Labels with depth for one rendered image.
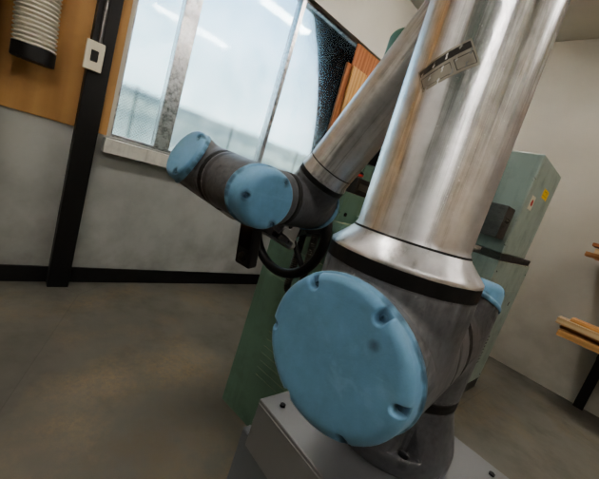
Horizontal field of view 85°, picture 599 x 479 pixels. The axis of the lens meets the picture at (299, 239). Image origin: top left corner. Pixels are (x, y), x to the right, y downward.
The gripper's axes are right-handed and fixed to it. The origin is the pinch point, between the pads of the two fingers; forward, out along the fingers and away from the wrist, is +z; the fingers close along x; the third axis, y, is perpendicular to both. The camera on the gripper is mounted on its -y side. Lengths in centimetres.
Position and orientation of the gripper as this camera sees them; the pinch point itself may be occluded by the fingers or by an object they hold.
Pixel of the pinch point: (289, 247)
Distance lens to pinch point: 80.9
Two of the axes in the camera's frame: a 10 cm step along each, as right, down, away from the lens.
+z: 4.7, 3.9, 7.9
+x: -7.2, -3.4, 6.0
